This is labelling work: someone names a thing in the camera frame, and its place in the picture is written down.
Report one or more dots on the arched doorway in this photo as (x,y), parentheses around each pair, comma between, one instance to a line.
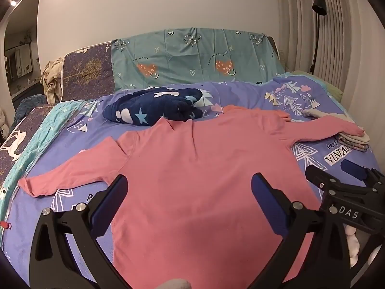
(21,51)

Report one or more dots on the yellow-green sheet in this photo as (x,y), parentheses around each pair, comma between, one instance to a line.
(324,84)

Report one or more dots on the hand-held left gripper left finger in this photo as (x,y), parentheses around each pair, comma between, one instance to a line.
(112,197)

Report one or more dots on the blue knitted blanket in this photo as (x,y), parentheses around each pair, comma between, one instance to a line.
(31,105)

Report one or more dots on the teal quilt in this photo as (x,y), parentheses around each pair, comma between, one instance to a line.
(45,132)

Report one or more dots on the grey cloth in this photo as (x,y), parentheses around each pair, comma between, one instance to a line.
(327,116)

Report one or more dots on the stack of folded clothes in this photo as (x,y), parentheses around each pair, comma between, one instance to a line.
(355,143)

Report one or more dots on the pink long-sleeve shirt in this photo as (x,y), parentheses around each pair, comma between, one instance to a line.
(195,171)

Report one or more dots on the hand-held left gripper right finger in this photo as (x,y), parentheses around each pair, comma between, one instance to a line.
(264,197)

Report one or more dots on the black floor lamp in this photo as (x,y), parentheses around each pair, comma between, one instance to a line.
(318,6)

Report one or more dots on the navy star-print fleece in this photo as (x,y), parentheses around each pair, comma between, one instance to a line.
(156,107)

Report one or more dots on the teal heart-print sheet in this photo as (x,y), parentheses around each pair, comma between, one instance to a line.
(180,57)

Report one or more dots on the red clip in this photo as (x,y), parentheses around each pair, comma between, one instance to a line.
(4,225)

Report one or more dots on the beige garment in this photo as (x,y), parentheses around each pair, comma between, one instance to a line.
(52,78)

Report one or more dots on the purple patterned cushion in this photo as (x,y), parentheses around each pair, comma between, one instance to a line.
(87,75)
(18,144)

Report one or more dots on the purple printed bed sheet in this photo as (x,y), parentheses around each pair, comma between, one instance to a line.
(240,93)

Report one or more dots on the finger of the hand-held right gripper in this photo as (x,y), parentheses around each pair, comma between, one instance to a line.
(353,170)
(320,177)

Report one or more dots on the person's right hand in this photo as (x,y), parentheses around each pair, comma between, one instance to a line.
(352,243)

